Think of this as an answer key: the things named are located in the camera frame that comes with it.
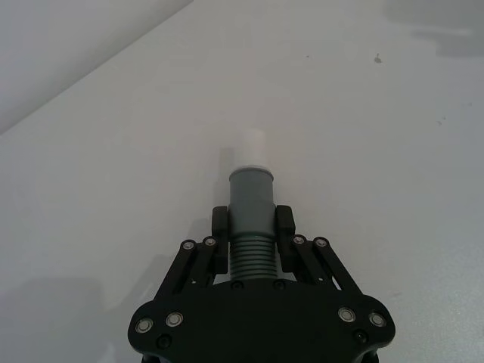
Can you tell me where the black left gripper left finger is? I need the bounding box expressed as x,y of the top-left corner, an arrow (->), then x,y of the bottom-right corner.
166,206 -> 231,299

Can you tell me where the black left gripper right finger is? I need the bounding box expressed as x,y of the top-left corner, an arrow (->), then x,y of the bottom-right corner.
275,206 -> 355,295

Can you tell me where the grey ribbed tube white tip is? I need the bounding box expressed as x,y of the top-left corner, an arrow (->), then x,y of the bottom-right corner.
228,128 -> 276,283

